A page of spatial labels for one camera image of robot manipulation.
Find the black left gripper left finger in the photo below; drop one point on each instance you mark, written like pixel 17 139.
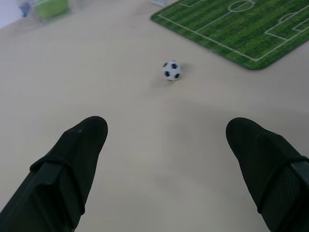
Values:
pixel 60 174

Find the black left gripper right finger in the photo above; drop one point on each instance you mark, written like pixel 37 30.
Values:
pixel 272 174

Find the small black-white soccer ball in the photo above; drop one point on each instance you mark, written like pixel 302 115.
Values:
pixel 172 70

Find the green soccer field mat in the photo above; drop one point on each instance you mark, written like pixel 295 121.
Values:
pixel 236 29

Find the green plastic box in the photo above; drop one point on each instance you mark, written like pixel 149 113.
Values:
pixel 50 7

